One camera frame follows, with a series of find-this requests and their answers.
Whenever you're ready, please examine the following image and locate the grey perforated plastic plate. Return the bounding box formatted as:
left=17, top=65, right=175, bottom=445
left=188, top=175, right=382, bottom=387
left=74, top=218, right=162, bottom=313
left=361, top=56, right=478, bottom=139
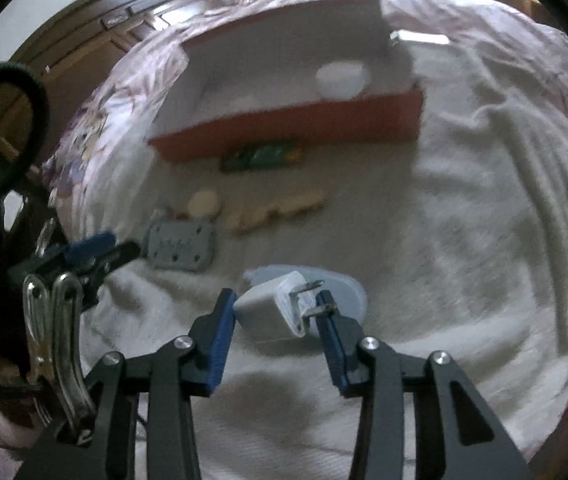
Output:
left=146, top=217, right=217, bottom=272

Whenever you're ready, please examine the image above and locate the white terry towel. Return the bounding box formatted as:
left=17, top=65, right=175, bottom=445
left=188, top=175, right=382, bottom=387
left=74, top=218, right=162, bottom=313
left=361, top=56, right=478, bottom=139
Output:
left=64, top=35, right=568, bottom=467

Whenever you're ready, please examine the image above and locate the white rounded case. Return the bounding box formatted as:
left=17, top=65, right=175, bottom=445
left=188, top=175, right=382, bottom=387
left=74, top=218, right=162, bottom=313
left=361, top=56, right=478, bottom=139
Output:
left=315, top=59, right=371, bottom=100

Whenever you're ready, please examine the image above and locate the round wooden disc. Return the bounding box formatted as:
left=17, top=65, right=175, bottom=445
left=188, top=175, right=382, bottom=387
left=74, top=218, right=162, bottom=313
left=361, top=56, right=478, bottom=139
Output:
left=187, top=188, right=223, bottom=220

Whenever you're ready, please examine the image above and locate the dark wooden headboard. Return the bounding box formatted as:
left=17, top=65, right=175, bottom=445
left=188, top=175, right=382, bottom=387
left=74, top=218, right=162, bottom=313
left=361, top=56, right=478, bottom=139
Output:
left=0, top=0, right=225, bottom=241

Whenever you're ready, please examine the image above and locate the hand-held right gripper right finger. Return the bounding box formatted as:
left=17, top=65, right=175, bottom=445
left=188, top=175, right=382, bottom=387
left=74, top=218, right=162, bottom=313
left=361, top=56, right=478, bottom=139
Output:
left=315, top=290, right=533, bottom=480

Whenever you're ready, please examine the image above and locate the notched wooden block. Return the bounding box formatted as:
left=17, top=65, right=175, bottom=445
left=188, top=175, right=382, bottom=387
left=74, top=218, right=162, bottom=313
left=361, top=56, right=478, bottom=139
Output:
left=223, top=188, right=326, bottom=235

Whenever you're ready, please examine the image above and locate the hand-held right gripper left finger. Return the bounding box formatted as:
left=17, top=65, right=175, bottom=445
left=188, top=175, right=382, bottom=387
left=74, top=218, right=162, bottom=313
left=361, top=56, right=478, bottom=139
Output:
left=14, top=287, right=239, bottom=480

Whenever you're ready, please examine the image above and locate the white charger plug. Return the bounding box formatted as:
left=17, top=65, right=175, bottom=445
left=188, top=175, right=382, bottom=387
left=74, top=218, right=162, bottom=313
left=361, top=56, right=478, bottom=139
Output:
left=233, top=271, right=325, bottom=344

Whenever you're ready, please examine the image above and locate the red cardboard box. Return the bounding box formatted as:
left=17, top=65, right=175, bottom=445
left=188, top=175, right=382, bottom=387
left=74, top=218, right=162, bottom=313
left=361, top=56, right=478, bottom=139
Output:
left=146, top=0, right=425, bottom=164

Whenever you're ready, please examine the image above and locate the metal spring clip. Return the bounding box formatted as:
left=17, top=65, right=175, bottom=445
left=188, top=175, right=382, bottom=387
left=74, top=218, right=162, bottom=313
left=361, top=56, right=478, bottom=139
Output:
left=22, top=272, right=97, bottom=444

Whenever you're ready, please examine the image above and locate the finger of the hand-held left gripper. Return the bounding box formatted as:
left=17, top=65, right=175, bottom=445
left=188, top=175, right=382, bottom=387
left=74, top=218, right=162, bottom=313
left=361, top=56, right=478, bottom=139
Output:
left=14, top=232, right=118, bottom=283
left=84, top=240, right=143, bottom=291

